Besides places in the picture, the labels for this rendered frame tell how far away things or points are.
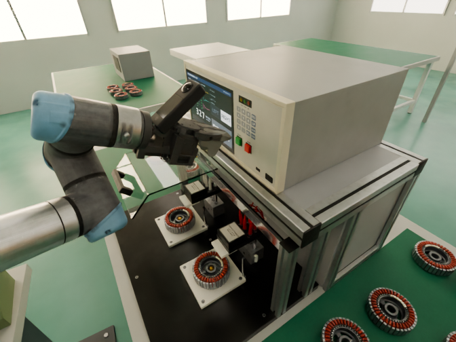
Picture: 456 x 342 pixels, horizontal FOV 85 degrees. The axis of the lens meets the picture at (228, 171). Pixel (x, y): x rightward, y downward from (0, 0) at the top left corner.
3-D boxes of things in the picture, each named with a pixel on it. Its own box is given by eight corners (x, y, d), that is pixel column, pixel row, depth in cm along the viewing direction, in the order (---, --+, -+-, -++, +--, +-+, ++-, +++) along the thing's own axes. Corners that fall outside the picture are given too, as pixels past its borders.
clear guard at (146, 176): (131, 219, 64) (125, 203, 61) (112, 174, 81) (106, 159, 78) (236, 176, 78) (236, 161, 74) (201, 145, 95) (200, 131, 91)
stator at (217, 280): (203, 298, 70) (202, 290, 67) (187, 267, 77) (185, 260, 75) (237, 277, 74) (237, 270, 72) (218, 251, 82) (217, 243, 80)
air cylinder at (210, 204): (213, 218, 96) (212, 207, 93) (204, 206, 101) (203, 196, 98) (224, 212, 98) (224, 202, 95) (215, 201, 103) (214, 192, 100)
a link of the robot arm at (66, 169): (58, 197, 48) (65, 178, 40) (34, 146, 48) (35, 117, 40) (100, 183, 53) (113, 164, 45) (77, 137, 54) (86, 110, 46)
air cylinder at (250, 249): (250, 264, 79) (250, 254, 76) (237, 248, 84) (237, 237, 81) (262, 257, 81) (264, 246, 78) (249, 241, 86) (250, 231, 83)
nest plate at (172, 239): (169, 248, 85) (168, 245, 84) (155, 220, 96) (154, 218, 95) (207, 229, 91) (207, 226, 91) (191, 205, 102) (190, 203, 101)
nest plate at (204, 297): (201, 309, 68) (201, 307, 68) (180, 268, 79) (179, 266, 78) (245, 281, 74) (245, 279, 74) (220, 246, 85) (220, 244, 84)
